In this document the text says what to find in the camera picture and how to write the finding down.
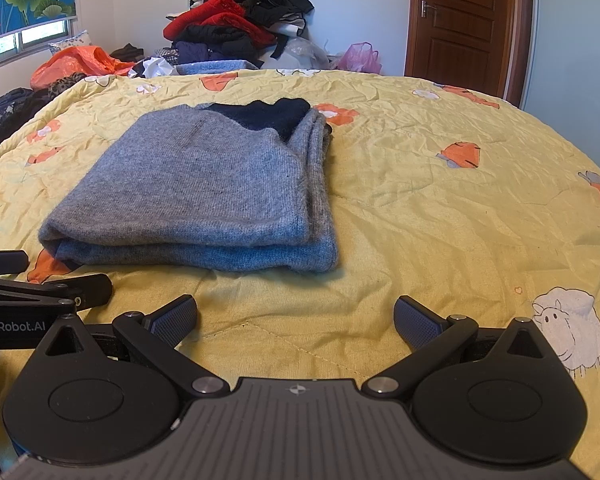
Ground grey knit sweater navy sleeves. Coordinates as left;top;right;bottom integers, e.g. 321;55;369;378
37;98;340;274

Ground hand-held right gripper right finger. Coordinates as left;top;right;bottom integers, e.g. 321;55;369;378
362;294;557;401

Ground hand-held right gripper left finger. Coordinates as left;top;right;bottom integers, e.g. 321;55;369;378
36;293;231;401

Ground floral pillow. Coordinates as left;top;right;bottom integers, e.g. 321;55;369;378
48;30;91;56

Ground pink plastic bag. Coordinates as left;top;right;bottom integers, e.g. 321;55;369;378
329;42;384;76

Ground dark cloth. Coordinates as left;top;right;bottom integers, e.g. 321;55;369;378
110;42;145;61

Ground light blue knit cloth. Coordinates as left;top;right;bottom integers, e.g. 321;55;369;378
175;59;254;77

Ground pile of clothes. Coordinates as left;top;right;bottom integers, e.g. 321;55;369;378
162;0;315;69

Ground window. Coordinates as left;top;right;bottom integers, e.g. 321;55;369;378
0;15;79;67

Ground yellow printed quilt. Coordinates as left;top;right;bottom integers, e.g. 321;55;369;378
0;67;600;463

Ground brown wooden door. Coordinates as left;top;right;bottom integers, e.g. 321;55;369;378
403;0;534;109

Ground dark patterned clothes heap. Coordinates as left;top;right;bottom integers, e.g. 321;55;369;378
0;72;89;154

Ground orange plastic bag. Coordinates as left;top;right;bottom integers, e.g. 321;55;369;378
30;46;136;91

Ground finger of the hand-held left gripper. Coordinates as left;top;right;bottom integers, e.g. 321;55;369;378
0;249;30;277
0;273;114;310

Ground white crumpled cloth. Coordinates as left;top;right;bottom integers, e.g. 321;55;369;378
130;56;181;80

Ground clear plastic bag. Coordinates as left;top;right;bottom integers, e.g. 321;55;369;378
275;37;331;70

